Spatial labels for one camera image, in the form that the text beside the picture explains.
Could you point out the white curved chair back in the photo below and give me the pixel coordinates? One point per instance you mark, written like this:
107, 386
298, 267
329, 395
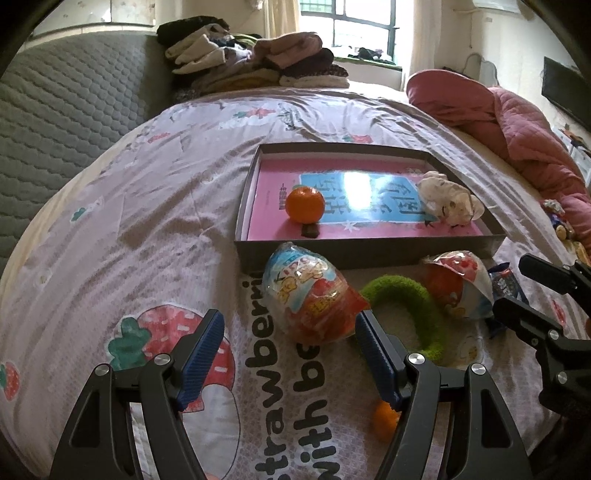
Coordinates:
485, 67

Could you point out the white floral wardrobe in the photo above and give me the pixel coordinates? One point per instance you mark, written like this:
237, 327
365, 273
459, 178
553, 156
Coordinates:
106, 16

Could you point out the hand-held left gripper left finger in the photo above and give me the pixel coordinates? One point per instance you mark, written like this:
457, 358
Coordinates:
203, 355

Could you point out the grey cardboard box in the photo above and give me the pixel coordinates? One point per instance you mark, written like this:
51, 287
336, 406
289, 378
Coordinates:
392, 256

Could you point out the beige folded garment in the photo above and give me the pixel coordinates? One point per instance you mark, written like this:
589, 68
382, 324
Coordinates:
203, 53

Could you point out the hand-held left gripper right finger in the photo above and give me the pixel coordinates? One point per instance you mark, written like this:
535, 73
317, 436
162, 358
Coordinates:
376, 355

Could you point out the white air conditioner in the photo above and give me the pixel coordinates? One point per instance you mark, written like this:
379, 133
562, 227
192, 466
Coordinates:
498, 7

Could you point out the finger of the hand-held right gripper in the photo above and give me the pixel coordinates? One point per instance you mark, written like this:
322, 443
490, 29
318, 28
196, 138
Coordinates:
521, 316
547, 272

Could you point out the small colourful doll toy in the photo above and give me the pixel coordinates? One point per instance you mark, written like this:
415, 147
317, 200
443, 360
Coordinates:
556, 219

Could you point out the cream curtain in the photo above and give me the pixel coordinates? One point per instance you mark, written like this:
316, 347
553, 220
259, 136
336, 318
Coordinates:
281, 18

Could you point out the dark cloth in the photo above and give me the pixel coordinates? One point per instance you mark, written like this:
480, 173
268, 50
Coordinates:
374, 54

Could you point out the large tangerine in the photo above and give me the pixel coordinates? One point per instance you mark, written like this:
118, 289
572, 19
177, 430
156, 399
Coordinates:
304, 204

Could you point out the tan folded garment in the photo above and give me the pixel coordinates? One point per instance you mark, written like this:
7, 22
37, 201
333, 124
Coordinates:
235, 81

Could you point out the strawberry printed bedsheet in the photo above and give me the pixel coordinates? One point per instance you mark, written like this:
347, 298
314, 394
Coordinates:
161, 207

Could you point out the blue cookie packet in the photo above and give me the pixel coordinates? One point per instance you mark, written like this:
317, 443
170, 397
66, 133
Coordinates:
505, 281

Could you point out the small tangerine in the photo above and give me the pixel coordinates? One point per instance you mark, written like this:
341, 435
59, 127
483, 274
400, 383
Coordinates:
385, 422

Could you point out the pink quilt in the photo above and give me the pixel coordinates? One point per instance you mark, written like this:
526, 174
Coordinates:
521, 124

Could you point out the pink sweater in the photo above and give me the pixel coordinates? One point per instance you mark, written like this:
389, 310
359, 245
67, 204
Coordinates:
291, 46

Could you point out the pink book with blue panel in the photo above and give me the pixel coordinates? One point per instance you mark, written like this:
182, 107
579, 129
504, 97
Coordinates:
268, 184

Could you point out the white plush toy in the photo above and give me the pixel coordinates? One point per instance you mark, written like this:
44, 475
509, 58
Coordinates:
443, 194

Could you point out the black wall television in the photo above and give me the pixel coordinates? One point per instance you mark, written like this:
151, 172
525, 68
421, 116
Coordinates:
563, 87

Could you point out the black garment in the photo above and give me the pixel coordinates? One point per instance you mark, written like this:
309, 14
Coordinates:
184, 30

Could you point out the small dark brown chocolate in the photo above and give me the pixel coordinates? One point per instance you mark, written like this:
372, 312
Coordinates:
310, 230

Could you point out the dark knit garment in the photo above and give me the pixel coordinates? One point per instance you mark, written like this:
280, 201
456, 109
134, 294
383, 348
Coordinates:
314, 64

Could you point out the small toy egg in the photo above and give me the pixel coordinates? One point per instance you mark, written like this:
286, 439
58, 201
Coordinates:
457, 286

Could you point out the cream knit garment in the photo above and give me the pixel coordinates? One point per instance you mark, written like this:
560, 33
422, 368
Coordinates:
318, 82

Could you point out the grey quilted headboard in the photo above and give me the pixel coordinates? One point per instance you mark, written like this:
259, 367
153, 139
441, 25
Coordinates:
69, 115

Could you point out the large toy egg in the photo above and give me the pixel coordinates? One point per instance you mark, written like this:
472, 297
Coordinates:
309, 295

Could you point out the window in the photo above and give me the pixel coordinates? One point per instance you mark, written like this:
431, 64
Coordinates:
360, 32

